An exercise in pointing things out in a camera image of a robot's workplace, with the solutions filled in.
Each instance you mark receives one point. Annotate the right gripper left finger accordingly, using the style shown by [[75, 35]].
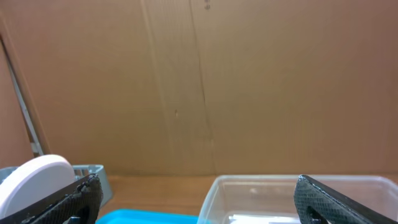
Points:
[[78, 202]]

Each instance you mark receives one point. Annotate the clear plastic bin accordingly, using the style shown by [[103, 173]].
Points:
[[270, 198]]

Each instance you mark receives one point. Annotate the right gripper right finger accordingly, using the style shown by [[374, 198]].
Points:
[[316, 202]]

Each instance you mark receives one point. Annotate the teal plastic tray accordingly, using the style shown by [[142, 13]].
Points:
[[128, 216]]

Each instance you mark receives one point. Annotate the large white plate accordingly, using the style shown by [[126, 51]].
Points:
[[33, 181]]

